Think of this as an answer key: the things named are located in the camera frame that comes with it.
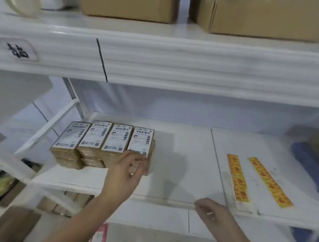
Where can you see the person's right hand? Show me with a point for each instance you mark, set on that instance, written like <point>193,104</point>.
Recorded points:
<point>216,217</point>

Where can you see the person's left hand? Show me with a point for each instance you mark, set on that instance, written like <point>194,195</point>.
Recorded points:
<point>122,177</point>

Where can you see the small brown cardboard box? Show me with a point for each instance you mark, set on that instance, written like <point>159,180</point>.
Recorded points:
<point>140,139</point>

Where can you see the yellow red sticker strip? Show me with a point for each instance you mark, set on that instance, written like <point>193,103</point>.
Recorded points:
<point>236,172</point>
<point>269,182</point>

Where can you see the white metal shelf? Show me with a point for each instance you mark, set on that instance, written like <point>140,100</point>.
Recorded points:
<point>179,159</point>

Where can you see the stack of labelled brown parcels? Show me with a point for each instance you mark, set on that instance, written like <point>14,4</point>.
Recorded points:
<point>74,134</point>

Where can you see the person's left forearm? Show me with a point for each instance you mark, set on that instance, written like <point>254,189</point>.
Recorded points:
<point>84,219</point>

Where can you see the row of flat brown cartons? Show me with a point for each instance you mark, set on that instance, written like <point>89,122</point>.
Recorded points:
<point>77,199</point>

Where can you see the pink paper scrap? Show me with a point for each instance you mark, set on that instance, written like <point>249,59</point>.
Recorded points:
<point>101,234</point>

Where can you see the blue plastic crate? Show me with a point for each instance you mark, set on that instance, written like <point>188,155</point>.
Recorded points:
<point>300,235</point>

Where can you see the blue plastic pallet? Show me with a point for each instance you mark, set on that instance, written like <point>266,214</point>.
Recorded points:
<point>304,159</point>

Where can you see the open brown carton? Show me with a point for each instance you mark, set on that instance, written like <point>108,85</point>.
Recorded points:
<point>13,193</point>

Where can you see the green plastic bag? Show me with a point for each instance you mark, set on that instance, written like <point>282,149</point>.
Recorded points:
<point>6,183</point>

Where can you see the flat brown carton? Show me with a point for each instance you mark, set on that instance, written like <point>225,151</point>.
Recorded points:
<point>15,224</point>

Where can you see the white flat panel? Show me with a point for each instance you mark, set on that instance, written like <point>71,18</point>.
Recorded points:
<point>20,94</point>

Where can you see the translucent plastic container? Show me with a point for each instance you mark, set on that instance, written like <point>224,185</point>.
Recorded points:
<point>22,7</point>

